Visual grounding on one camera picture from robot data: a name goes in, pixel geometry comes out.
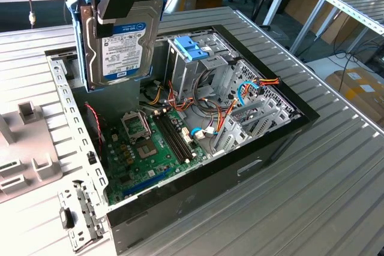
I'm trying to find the blue wire with white tag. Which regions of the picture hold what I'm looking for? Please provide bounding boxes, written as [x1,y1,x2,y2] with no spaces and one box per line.
[190,127,217,140]

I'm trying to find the CPU socket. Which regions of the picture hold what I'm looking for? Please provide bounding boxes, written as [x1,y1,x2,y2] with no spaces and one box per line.
[133,138,158,159]

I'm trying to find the black plastic case latch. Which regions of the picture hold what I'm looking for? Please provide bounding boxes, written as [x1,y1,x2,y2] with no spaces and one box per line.
[59,207,76,230]

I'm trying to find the black open PC case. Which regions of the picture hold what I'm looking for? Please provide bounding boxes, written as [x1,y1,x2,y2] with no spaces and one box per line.
[44,24,320,256]

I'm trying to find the socket locking lever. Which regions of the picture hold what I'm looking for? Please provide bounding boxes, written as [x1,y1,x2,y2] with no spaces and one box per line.
[140,111,152,137]

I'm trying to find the white metal shelf rack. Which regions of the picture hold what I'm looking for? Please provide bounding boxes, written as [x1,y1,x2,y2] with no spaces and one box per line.
[289,0,384,56]

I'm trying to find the blue plastic drive latch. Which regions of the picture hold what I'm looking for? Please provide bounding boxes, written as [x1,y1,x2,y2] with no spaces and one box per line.
[173,36,208,62]

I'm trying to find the brown cardboard floor boxes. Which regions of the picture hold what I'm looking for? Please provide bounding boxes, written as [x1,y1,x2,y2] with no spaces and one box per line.
[325,68,384,125]

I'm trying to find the white board connector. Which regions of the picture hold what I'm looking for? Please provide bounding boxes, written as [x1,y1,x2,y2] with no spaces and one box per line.
[181,127,193,145]

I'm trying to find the grey metal drive cage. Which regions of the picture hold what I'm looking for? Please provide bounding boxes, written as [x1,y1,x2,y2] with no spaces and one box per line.
[164,32,241,104]

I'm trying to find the red black twisted wire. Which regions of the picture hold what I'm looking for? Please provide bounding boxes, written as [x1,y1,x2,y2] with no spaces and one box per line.
[83,102,106,149]

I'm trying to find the brown cardboard sheet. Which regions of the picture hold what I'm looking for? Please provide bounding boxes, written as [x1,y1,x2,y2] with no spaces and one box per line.
[284,0,361,46]

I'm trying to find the metal socket cover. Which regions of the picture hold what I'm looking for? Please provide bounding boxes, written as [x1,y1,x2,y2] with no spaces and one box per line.
[119,111,151,143]

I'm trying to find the orange yellow red power wire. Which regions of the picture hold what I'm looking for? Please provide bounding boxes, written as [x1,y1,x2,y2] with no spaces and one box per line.
[216,76,281,133]

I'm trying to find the colourful power supply wire bundle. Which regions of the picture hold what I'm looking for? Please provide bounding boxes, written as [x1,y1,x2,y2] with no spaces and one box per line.
[143,80,197,115]

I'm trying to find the blue expansion slot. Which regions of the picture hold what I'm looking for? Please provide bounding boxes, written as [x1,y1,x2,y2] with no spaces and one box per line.
[122,167,173,197]

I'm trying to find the black wire bundle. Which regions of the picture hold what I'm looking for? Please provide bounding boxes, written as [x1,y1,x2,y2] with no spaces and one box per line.
[193,68,235,116]

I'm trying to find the blue data wire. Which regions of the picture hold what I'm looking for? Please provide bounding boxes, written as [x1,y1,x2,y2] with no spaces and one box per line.
[235,79,260,107]

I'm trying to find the green motherboard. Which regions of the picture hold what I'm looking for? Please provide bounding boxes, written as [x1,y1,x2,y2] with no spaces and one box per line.
[101,109,209,206]

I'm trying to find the grey parts rack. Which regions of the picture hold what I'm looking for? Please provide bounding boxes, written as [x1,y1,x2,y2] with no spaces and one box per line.
[0,102,63,206]

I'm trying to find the metal disk bay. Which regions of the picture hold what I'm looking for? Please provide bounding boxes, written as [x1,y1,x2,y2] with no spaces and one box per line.
[209,100,301,158]

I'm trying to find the grey power supply box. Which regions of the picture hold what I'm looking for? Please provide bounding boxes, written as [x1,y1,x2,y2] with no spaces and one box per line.
[68,56,142,119]

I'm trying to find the black RAM slot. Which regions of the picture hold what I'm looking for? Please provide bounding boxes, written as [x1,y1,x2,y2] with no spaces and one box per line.
[159,113,189,163]
[155,114,186,164]
[167,111,194,159]
[163,112,191,161]

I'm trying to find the hard disk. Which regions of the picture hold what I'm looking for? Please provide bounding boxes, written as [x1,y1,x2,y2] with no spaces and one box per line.
[66,0,169,94]

